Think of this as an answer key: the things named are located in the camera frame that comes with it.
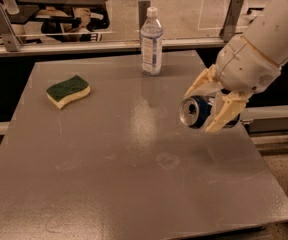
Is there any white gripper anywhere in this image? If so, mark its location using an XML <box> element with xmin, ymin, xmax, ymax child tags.
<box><xmin>184</xmin><ymin>35</ymin><xmax>281</xmax><ymax>133</ymax></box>

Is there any blue pepsi can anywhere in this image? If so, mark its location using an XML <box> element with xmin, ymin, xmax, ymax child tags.
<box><xmin>179</xmin><ymin>96</ymin><xmax>212</xmax><ymax>129</ymax></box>

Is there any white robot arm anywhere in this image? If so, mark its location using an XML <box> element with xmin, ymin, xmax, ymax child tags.
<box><xmin>180</xmin><ymin>0</ymin><xmax>288</xmax><ymax>133</ymax></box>

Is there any metal railing bar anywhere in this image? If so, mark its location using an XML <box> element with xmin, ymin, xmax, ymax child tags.
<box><xmin>0</xmin><ymin>37</ymin><xmax>226</xmax><ymax>57</ymax></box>

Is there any clear plastic water bottle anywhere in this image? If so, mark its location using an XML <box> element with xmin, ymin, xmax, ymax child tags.
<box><xmin>140</xmin><ymin>7</ymin><xmax>163</xmax><ymax>76</ymax></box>

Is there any seated person in background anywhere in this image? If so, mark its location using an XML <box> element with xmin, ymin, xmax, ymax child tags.
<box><xmin>39</xmin><ymin>6</ymin><xmax>102</xmax><ymax>42</ymax></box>

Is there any green yellow sponge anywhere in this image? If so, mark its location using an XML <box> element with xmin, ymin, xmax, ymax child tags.
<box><xmin>46</xmin><ymin>75</ymin><xmax>91</xmax><ymax>109</ymax></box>

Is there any right metal bracket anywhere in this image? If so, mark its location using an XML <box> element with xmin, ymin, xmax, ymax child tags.
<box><xmin>219</xmin><ymin>0</ymin><xmax>244</xmax><ymax>43</ymax></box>

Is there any metal bracket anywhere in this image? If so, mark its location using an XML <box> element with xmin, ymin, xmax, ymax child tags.
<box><xmin>0</xmin><ymin>4</ymin><xmax>21</xmax><ymax>52</ymax></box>
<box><xmin>219</xmin><ymin>0</ymin><xmax>244</xmax><ymax>43</ymax></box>
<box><xmin>138</xmin><ymin>0</ymin><xmax>151</xmax><ymax>28</ymax></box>

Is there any middle metal bracket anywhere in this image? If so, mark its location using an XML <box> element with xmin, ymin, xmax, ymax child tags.
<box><xmin>138</xmin><ymin>0</ymin><xmax>151</xmax><ymax>28</ymax></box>

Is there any left metal bracket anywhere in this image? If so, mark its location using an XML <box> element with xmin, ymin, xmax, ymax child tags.
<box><xmin>0</xmin><ymin>4</ymin><xmax>21</xmax><ymax>52</ymax></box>

